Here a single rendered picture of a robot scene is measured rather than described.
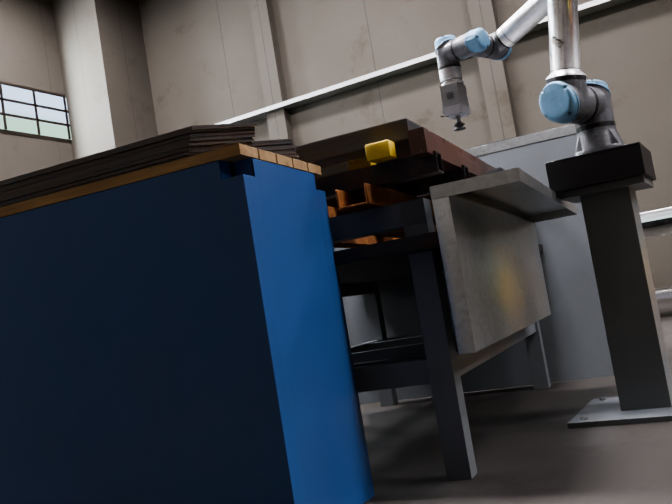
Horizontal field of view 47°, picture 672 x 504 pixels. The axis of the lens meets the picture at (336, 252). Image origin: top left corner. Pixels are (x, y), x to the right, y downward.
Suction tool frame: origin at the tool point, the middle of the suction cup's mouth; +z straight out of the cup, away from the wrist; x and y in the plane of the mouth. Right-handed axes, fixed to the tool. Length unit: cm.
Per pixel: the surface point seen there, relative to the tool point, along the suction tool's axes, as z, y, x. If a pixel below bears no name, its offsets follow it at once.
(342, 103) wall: -229, -695, -401
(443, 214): 36, 85, 22
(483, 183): 31, 83, 32
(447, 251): 44, 85, 22
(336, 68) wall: -280, -695, -402
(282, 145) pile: 14, 97, -9
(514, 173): 30, 83, 39
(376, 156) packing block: 19, 84, 8
